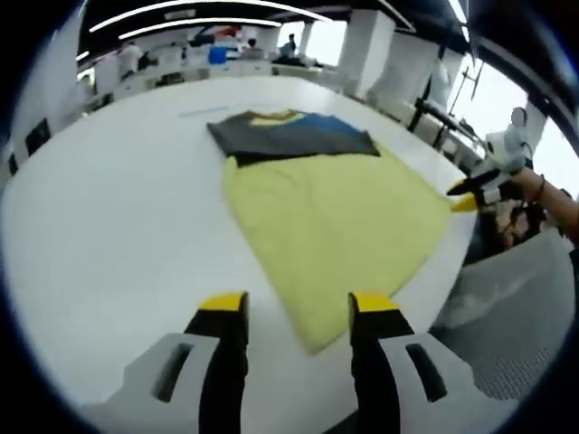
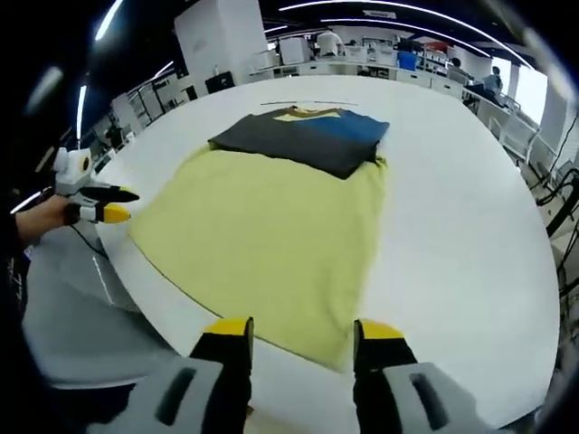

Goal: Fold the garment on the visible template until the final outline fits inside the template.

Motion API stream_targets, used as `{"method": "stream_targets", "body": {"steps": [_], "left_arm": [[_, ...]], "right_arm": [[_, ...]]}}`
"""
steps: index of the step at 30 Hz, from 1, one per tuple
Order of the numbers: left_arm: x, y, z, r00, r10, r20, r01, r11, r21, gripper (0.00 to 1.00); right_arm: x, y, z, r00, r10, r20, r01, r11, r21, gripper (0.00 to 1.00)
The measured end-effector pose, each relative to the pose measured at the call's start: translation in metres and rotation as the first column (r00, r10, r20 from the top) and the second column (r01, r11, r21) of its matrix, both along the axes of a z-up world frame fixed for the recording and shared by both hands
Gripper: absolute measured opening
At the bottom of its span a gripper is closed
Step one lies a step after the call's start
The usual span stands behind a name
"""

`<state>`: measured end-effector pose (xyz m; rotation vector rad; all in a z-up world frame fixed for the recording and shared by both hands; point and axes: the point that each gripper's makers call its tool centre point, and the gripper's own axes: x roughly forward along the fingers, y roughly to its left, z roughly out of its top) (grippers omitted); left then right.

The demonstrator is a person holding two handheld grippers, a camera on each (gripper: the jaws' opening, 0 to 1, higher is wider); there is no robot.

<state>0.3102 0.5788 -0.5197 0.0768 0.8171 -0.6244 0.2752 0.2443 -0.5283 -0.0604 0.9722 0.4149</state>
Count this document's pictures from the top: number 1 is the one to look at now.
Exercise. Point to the short ceiling light strip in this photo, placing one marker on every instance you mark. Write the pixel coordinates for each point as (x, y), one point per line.
(82, 55)

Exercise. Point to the black stand frame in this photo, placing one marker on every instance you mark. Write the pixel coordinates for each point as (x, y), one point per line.
(441, 117)

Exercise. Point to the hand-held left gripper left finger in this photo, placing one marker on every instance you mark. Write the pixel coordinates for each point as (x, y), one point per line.
(226, 361)

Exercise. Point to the blue crate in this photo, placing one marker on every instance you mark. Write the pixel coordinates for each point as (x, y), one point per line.
(217, 54)

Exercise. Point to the yellow blue brown garment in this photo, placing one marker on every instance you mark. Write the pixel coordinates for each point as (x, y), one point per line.
(335, 217)

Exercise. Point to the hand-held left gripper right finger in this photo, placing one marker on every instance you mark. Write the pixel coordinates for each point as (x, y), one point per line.
(375, 361)

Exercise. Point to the grey mesh chair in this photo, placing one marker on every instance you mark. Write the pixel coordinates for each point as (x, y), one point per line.
(520, 316)

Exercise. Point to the white cabinet row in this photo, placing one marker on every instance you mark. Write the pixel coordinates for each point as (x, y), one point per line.
(190, 74)

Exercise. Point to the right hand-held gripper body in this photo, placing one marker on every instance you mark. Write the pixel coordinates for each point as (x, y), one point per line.
(509, 147)

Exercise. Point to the black cabinet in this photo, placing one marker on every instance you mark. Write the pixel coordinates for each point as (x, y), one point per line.
(37, 135)

